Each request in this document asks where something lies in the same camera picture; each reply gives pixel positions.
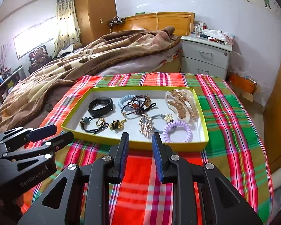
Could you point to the brown paw print blanket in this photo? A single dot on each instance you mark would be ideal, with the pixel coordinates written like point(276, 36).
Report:
point(24, 95)

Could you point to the wooden wardrobe left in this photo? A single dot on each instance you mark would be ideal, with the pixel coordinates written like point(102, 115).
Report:
point(94, 17)

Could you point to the left hand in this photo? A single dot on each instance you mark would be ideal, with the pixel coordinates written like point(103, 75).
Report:
point(10, 210)

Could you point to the orange wooden stool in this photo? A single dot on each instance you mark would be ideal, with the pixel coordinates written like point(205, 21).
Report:
point(245, 84)

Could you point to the black gold charm scrunchie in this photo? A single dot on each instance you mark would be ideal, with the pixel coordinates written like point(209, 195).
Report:
point(117, 125)

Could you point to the teddy bear picture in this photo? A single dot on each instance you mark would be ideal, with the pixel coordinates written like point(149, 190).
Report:
point(38, 57)

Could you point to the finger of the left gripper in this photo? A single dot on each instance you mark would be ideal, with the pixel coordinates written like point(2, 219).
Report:
point(21, 135)
point(49, 146)

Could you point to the black fitness band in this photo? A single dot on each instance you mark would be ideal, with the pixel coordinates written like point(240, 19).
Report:
point(100, 106)

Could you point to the yellow-green cardboard tray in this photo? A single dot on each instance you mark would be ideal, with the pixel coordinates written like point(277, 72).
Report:
point(130, 102)

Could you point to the clear beige hair claw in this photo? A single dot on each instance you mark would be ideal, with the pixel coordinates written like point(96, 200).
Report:
point(182, 103)

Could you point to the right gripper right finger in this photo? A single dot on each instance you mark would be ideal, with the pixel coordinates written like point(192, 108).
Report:
point(220, 201)

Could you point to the clutter on cabinet top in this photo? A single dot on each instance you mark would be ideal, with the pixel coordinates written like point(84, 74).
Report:
point(201, 31)

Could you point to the spotted curtain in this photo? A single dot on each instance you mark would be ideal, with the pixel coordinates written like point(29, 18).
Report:
point(68, 30)

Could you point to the grey bedside cabinet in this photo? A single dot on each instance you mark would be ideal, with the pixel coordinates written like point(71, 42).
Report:
point(202, 56)

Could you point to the wooden headboard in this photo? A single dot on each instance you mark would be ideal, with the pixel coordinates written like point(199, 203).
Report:
point(157, 21)

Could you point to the rose gold hair clip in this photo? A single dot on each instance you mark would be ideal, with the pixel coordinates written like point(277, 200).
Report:
point(146, 126)

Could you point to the plaid red green cloth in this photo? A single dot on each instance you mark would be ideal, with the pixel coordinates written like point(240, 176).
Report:
point(234, 147)

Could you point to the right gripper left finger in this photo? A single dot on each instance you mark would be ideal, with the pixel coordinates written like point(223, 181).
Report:
point(81, 188)

